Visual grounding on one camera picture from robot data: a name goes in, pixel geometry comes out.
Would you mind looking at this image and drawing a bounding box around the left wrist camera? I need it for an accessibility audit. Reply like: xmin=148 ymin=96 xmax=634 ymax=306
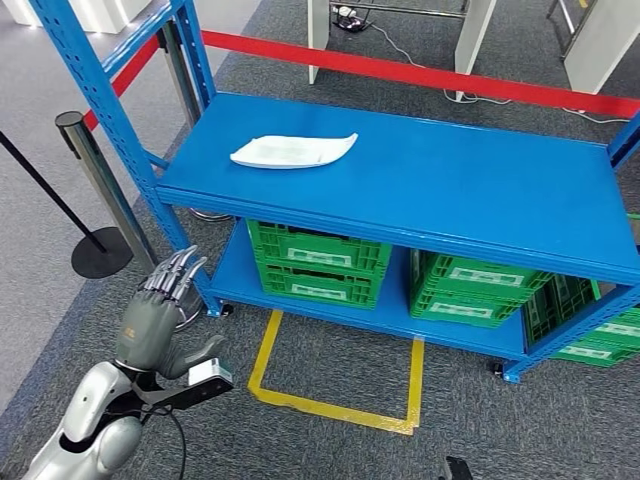
xmin=132 ymin=357 xmax=235 ymax=413

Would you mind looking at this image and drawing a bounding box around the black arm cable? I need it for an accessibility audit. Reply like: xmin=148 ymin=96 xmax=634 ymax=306
xmin=142 ymin=407 xmax=187 ymax=480

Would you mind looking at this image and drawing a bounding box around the white display plinth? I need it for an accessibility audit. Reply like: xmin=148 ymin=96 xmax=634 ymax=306
xmin=0 ymin=0 xmax=151 ymax=34

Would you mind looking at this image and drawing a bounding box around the red barrier belt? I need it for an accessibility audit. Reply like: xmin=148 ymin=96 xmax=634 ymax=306
xmin=201 ymin=29 xmax=640 ymax=121
xmin=82 ymin=36 xmax=162 ymax=132

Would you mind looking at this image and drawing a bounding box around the yellow floor marking tape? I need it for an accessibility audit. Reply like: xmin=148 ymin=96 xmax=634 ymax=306
xmin=247 ymin=309 xmax=426 ymax=437

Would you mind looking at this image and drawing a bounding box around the white curved plastic part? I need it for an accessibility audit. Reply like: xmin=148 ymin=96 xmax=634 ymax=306
xmin=229 ymin=132 xmax=359 ymax=171

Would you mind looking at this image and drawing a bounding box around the blue metal shelf rack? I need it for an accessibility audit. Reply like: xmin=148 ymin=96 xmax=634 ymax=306
xmin=27 ymin=0 xmax=640 ymax=385

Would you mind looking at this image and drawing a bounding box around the chrome stanchion post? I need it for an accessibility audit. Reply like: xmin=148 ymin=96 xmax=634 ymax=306
xmin=54 ymin=110 xmax=206 ymax=333
xmin=157 ymin=19 xmax=233 ymax=223

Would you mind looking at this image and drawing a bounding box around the white power cable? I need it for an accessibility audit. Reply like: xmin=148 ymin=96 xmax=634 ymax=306
xmin=370 ymin=23 xmax=631 ymax=125

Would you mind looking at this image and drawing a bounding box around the black stanchion post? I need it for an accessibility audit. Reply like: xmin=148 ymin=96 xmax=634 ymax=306
xmin=0 ymin=129 xmax=134 ymax=280

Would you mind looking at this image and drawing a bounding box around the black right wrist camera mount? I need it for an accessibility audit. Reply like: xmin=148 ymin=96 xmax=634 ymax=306
xmin=439 ymin=455 xmax=473 ymax=480

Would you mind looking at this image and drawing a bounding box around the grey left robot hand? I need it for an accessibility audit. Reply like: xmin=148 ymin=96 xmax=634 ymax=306
xmin=115 ymin=245 xmax=227 ymax=380

